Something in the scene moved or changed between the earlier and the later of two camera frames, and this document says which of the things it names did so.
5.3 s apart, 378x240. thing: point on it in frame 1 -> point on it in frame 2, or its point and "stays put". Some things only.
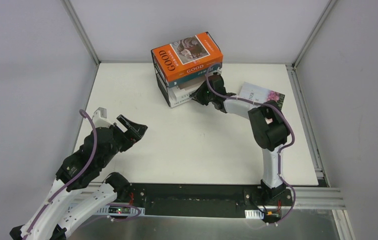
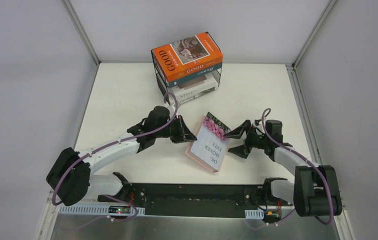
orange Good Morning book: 187,55 stays put
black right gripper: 207,93 -> 248,139
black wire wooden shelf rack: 161,80 stays put
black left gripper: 124,135 -> 178,129
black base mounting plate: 222,200 stays put
